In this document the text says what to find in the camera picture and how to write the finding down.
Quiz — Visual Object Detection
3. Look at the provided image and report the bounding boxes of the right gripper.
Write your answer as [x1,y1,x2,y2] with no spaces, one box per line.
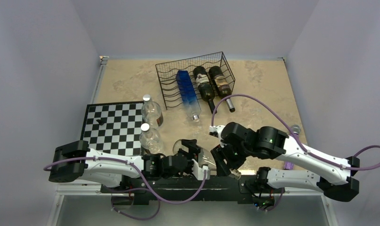
[210,140,251,176]

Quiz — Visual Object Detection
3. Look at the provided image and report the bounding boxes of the clear wine bottle dark label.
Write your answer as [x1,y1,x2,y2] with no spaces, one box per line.
[172,139,241,180]

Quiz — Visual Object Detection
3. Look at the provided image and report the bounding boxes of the clear round bottle white cap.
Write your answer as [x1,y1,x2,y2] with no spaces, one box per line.
[139,123,164,154]

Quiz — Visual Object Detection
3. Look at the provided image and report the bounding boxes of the clear bottle silver cap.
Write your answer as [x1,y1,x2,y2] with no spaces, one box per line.
[141,94,163,129]

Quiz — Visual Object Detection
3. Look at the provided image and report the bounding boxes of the blue square glass bottle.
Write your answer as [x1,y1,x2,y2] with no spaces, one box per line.
[176,70,201,122]

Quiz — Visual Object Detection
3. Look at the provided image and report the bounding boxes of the dark wine bottle white label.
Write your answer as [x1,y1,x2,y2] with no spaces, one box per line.
[193,66,215,113]

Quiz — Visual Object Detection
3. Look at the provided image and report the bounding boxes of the green wine bottle silver neck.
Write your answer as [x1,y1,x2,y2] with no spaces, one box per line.
[209,66,232,99]

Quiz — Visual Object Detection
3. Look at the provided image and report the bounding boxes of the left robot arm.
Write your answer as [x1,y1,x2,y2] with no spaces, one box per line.
[44,139,232,193]

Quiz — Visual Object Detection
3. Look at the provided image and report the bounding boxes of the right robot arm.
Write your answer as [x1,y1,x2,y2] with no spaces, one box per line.
[209,122,360,202]

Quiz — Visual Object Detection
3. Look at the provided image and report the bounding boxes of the black white checkerboard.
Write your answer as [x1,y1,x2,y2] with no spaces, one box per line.
[80,101,145,156]

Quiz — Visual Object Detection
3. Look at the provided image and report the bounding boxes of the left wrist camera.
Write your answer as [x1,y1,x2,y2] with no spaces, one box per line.
[192,159,210,181]

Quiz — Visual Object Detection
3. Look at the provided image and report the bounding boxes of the black table front rail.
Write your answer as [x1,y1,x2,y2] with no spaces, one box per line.
[57,173,328,206]

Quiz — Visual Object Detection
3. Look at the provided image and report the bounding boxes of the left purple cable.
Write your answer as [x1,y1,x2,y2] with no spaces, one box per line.
[43,156,208,205]

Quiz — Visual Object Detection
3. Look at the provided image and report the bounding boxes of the purple cable loop under table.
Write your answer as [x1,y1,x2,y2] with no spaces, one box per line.
[110,187,162,221]

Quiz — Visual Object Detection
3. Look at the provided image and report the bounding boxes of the black wire wine rack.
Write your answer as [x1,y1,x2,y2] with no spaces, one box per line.
[155,51,235,110]

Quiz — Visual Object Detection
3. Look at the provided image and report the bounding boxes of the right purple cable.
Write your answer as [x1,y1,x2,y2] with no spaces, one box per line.
[210,94,380,171]

